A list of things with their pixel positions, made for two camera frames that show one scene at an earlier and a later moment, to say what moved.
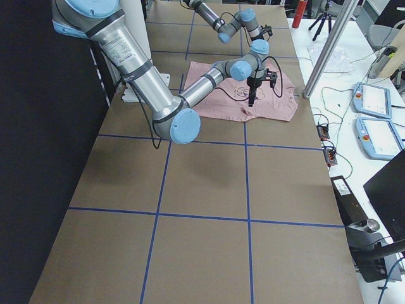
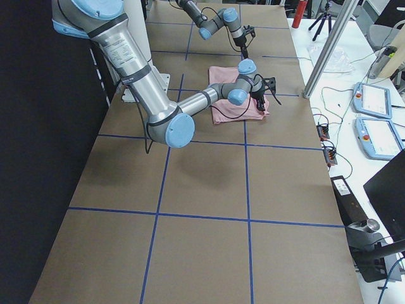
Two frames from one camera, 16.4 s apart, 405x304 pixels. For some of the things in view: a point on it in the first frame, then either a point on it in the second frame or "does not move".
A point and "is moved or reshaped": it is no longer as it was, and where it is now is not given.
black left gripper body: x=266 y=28 to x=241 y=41
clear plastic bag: x=338 y=63 does not move
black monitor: x=386 y=191 does not move
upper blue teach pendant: x=372 y=99 does not move
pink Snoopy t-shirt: x=277 y=102 is moved or reshaped
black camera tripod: x=324 y=16 does not move
